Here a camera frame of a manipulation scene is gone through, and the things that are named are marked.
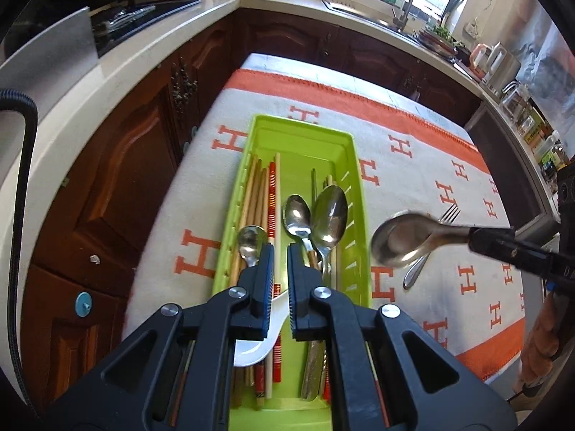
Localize white kitchen countertop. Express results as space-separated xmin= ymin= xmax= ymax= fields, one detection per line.
xmin=0 ymin=0 xmax=575 ymax=369

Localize bamboo chopstick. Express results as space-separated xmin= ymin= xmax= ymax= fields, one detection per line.
xmin=256 ymin=167 xmax=269 ymax=231
xmin=229 ymin=154 xmax=258 ymax=287
xmin=245 ymin=159 xmax=262 ymax=226

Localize cream orange H-pattern blanket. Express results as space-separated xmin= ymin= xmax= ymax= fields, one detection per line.
xmin=123 ymin=64 xmax=525 ymax=382

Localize person's right hand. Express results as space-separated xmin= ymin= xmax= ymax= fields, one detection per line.
xmin=519 ymin=294 xmax=560 ymax=384

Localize cream chopstick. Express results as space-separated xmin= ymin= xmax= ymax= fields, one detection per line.
xmin=273 ymin=153 xmax=282 ymax=383

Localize green plastic utensil tray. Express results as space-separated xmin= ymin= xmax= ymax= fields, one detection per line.
xmin=213 ymin=115 xmax=371 ymax=430

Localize black gas stove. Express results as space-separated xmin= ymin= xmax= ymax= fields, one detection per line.
xmin=91 ymin=0 xmax=202 ymax=57

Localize steel fork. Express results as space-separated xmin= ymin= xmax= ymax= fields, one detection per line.
xmin=402 ymin=203 xmax=462 ymax=290

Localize small steel spoon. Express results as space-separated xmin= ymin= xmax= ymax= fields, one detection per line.
xmin=282 ymin=195 xmax=314 ymax=253

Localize large steel serving spoon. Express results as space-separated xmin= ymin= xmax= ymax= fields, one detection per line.
xmin=371 ymin=212 xmax=472 ymax=269

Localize medium steel spoon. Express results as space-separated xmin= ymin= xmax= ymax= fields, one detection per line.
xmin=301 ymin=185 xmax=348 ymax=401

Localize teal cabinet knob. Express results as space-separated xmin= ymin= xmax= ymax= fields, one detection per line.
xmin=74 ymin=291 xmax=93 ymax=318

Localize dark wooden kitchen cabinets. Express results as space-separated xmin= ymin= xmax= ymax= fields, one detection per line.
xmin=22 ymin=8 xmax=479 ymax=409

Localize black cable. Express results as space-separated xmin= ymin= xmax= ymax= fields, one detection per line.
xmin=0 ymin=87 xmax=39 ymax=410

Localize glass kettle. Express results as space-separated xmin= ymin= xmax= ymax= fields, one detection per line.
xmin=500 ymin=80 xmax=530 ymax=124

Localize white ceramic spoon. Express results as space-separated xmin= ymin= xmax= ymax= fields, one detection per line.
xmin=234 ymin=290 xmax=289 ymax=368

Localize steel kitchen faucet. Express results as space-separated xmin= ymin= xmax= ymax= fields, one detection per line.
xmin=393 ymin=0 xmax=414 ymax=32

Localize red patterned chopstick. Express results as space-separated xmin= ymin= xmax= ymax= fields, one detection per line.
xmin=256 ymin=159 xmax=277 ymax=409

